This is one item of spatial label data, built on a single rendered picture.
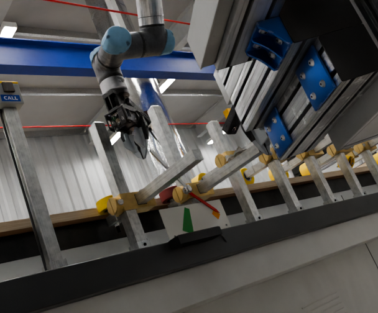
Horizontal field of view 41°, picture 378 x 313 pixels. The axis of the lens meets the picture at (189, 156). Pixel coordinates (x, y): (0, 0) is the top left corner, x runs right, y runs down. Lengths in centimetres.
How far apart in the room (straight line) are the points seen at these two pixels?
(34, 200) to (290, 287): 115
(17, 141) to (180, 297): 60
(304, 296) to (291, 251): 34
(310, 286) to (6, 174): 812
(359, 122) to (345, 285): 145
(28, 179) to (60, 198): 862
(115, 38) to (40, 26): 627
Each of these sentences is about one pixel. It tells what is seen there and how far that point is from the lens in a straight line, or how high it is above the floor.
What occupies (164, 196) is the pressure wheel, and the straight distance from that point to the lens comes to 170.
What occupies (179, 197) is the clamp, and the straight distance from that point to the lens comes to 157.
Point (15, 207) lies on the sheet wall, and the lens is 959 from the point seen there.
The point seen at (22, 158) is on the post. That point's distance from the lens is 135.
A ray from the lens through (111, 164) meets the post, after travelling 147.
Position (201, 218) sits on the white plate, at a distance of 157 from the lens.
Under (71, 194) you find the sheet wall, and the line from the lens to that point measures 1007.
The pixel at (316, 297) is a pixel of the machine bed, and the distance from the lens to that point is 220.
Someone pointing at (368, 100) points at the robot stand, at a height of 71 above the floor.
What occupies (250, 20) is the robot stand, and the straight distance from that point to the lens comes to 86.
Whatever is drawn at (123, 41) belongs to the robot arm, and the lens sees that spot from 144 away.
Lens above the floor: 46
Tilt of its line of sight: 18 degrees up
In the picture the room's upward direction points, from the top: 23 degrees counter-clockwise
